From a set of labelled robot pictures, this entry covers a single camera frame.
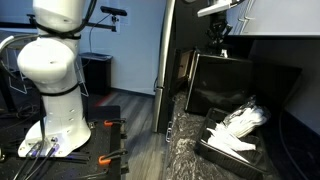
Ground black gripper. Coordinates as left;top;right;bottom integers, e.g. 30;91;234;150
205;13;234;51

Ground black stainless microwave oven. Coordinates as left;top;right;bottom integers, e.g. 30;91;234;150
184;49;304;118

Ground white upper cabinets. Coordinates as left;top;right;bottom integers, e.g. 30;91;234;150
226;0;320;37

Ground clear bag of white cutlery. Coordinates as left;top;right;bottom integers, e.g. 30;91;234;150
222;96;272;138

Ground loose white wrapped cutlery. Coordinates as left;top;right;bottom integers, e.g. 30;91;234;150
206;122;258;164

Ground black plastic tray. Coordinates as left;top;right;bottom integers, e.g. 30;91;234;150
194;107;269;180

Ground black trash bin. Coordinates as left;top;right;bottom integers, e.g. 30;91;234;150
80;52;114;96

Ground orange black bar clamp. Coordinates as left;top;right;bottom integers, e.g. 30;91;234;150
97;148;129;167
103;117;127;128

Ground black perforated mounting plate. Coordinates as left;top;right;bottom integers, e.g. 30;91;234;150
0;105;130;180

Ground black camera on boom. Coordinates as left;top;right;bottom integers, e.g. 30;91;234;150
99;5;128;17

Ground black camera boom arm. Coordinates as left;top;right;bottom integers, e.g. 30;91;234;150
26;13;118;33

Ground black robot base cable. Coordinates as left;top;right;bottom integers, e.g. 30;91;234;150
24;143;60;180
13;141;43;180

